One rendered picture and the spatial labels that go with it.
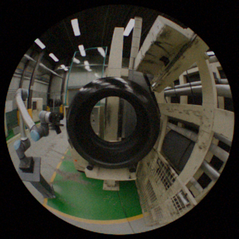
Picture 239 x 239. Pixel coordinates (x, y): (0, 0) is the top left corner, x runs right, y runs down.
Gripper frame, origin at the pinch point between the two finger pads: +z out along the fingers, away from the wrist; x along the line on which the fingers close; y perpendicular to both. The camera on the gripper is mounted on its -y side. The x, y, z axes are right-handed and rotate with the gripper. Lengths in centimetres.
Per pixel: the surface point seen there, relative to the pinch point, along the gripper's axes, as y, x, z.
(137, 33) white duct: 134, 34, 39
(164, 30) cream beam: 54, -31, 42
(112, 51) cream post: 75, 26, 15
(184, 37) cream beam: 55, -34, 51
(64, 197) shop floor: -120, -20, -32
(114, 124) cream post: -0.5, 26.3, 31.1
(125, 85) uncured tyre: 27.4, -11.4, 31.6
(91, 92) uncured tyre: 22.0, -11.8, 17.3
